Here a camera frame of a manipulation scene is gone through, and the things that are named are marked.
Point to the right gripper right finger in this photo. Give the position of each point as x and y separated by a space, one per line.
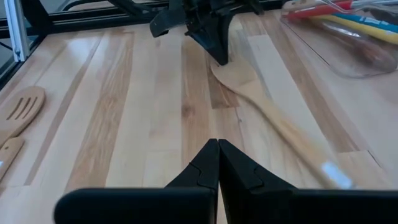
248 202

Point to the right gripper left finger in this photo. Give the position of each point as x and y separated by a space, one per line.
186 205

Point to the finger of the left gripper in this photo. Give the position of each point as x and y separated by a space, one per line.
214 40
168 20

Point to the forked wooden spoon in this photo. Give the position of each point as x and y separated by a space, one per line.
264 102

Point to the red spoon metal shaft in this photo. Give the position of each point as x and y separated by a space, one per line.
320 9

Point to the yellow silicone spoon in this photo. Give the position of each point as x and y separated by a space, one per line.
357 28

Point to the blue silicone spoon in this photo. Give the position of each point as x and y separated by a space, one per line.
373 22

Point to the clear plastic bin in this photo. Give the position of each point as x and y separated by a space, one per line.
342 62

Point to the black aluminium table frame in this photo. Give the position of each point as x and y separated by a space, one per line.
93 18

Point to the white metal post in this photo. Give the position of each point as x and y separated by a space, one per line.
17 28

